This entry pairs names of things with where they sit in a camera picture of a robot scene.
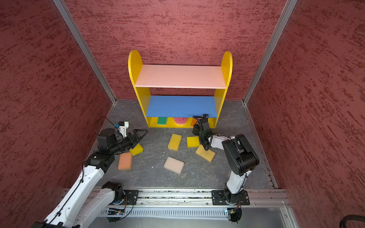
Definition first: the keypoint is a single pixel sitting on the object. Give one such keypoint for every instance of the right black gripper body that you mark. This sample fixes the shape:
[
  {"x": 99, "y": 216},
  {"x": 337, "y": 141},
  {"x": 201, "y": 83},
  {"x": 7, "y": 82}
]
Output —
[{"x": 197, "y": 131}]

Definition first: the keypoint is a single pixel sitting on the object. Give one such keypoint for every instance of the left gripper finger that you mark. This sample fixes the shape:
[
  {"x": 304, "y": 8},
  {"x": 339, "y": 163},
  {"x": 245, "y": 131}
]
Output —
[
  {"x": 144, "y": 133},
  {"x": 136, "y": 133}
]

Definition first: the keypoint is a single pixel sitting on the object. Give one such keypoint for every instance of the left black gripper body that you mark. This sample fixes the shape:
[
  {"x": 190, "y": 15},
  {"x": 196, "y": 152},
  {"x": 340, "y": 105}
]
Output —
[{"x": 127, "y": 142}]

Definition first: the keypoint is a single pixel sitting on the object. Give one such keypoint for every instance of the bright yellow sponge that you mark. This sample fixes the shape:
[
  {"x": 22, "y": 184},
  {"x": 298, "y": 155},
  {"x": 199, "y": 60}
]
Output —
[
  {"x": 193, "y": 141},
  {"x": 136, "y": 150}
]

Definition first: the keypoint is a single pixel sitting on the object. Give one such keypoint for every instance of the salmon pink sponge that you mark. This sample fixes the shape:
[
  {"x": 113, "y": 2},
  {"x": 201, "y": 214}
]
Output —
[{"x": 125, "y": 161}]

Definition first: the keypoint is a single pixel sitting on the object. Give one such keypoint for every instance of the smiley face sponge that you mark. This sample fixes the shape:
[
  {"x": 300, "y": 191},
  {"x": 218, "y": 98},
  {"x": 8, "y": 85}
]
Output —
[{"x": 180, "y": 120}]

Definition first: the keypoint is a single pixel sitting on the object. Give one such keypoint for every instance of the green yellow sponge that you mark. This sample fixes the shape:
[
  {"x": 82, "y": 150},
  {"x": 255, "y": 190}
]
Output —
[{"x": 162, "y": 121}]

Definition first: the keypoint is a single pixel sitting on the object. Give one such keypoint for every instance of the dark yellow sponge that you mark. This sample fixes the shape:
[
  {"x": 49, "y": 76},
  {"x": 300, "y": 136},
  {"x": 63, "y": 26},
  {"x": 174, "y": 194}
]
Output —
[{"x": 174, "y": 142}]

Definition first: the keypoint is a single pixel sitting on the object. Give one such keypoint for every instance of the orange sponge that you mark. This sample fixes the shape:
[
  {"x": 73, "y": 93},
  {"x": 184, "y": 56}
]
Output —
[{"x": 194, "y": 122}]

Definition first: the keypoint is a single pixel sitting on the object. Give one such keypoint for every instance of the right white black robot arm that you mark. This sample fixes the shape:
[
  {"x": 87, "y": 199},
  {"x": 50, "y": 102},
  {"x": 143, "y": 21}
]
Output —
[{"x": 240, "y": 155}]

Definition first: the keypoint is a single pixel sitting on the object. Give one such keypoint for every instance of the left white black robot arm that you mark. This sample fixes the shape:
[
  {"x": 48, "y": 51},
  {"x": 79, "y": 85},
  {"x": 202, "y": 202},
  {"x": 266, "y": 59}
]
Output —
[{"x": 71, "y": 211}]

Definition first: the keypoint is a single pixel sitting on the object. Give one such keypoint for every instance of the yellow shelf pink blue boards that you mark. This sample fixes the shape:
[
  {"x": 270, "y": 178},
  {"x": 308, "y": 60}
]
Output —
[{"x": 144, "y": 77}]

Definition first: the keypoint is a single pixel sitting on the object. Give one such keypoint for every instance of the tan yellow sponge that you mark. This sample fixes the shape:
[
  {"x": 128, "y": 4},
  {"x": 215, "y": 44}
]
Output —
[{"x": 207, "y": 155}]

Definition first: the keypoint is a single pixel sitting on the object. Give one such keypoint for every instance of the pale pink sponge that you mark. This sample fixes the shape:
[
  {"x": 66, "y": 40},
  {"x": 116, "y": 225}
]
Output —
[{"x": 174, "y": 165}]

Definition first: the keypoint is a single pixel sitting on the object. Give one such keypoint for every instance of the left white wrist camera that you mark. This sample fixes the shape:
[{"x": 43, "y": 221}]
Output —
[{"x": 122, "y": 127}]

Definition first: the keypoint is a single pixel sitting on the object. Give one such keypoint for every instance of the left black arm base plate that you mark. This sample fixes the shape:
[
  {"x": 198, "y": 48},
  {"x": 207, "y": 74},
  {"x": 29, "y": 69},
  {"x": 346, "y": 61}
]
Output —
[{"x": 128, "y": 196}]

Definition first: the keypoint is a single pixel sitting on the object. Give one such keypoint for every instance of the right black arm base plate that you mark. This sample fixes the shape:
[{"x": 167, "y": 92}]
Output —
[{"x": 225, "y": 197}]

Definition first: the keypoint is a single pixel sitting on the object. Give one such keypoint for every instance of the left circuit board with wires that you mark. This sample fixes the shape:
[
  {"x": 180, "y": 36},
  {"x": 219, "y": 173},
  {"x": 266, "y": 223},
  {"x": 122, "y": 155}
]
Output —
[{"x": 114, "y": 214}]

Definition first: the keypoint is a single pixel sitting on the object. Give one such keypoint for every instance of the circuit board with wires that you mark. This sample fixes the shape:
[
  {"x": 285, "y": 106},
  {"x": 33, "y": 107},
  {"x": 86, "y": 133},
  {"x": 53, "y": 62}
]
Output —
[
  {"x": 114, "y": 214},
  {"x": 234, "y": 215}
]

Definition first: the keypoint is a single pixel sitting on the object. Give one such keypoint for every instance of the right circuit board with wires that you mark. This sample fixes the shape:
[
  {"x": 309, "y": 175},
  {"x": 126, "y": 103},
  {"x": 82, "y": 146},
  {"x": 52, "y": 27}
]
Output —
[{"x": 234, "y": 215}]

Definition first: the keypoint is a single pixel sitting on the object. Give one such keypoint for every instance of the left aluminium corner post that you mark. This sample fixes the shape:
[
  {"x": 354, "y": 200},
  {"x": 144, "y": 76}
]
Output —
[{"x": 66, "y": 16}]

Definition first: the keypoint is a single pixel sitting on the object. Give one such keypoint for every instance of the aluminium corner post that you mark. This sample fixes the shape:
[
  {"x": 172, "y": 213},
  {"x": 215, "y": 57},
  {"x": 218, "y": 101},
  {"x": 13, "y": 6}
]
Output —
[
  {"x": 282, "y": 21},
  {"x": 66, "y": 16}
]

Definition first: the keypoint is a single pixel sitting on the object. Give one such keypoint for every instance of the right aluminium corner post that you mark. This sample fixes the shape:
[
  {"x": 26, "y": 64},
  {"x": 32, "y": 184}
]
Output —
[{"x": 282, "y": 21}]

